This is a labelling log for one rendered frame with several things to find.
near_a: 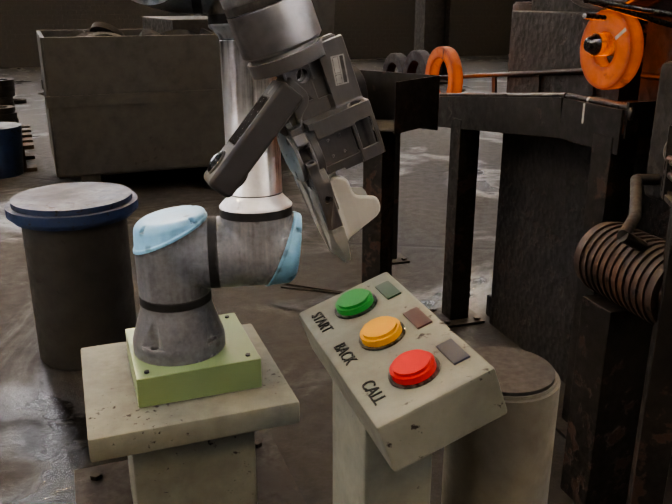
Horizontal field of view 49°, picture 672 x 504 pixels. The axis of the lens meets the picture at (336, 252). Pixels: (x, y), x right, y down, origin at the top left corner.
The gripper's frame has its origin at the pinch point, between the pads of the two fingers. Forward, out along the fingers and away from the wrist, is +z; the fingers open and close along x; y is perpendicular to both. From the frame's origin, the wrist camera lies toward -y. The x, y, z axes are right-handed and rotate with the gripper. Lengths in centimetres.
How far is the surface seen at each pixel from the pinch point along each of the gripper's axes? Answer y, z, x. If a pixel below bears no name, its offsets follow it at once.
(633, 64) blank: 76, 14, 53
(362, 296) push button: 0.8, 5.5, -0.6
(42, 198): -42, 9, 126
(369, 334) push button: -1.3, 5.5, -7.9
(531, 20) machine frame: 84, 10, 99
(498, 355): 13.1, 19.9, -0.5
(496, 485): 5.7, 28.8, -8.4
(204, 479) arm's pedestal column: -27, 44, 39
